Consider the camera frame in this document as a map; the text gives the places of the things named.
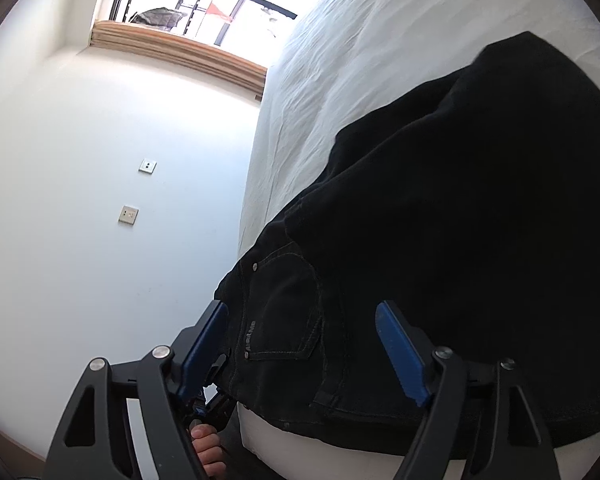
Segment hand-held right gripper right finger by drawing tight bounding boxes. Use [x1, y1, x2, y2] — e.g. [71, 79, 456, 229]
[375, 300, 563, 480]

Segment red flag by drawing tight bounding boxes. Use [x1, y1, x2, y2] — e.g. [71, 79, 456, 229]
[206, 2, 234, 24]

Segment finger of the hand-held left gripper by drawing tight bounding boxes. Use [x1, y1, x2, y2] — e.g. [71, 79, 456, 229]
[206, 352, 231, 387]

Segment bed with white sheet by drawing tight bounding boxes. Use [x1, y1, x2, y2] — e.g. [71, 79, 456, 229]
[237, 0, 600, 480]

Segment beige striped curtain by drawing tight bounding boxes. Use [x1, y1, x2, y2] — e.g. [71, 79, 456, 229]
[89, 19, 267, 102]

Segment black framed window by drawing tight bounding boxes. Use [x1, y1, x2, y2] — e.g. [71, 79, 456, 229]
[96, 0, 353, 67]

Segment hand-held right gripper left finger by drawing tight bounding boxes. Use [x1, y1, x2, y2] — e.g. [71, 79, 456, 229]
[44, 300, 231, 480]

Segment black denim pants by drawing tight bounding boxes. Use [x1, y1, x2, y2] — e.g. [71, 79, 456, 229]
[214, 31, 600, 461]

